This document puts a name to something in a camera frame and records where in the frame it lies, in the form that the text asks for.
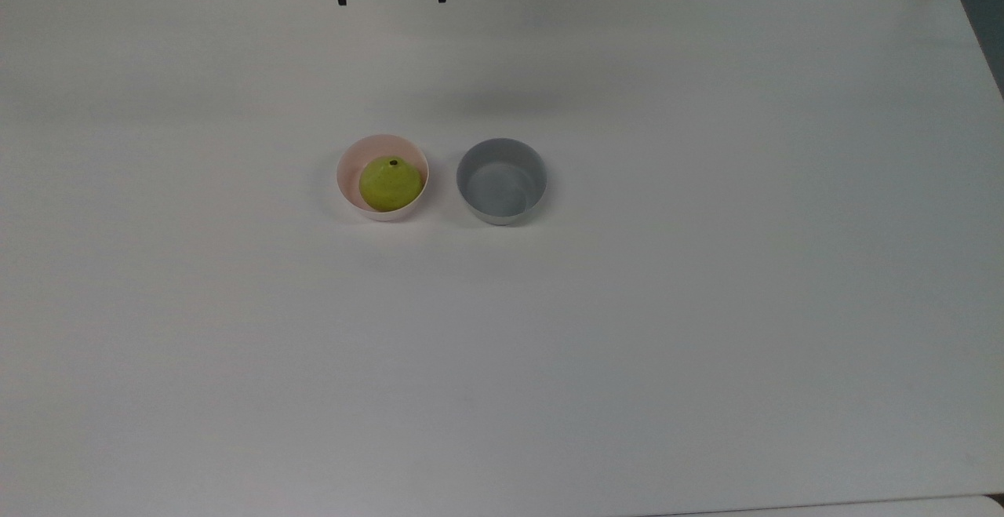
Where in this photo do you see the yellow-green pear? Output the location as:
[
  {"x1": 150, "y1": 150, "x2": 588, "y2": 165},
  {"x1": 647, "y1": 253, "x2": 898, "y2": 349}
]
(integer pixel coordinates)
[{"x1": 358, "y1": 156, "x2": 425, "y2": 213}]

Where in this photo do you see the pink plastic bowl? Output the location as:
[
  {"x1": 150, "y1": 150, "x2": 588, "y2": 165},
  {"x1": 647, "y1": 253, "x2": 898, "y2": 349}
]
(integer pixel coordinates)
[{"x1": 336, "y1": 134, "x2": 431, "y2": 222}]

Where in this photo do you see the grey plastic bowl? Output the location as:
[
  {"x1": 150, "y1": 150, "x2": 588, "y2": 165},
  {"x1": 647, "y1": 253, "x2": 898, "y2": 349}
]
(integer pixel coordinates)
[{"x1": 456, "y1": 137, "x2": 548, "y2": 227}]

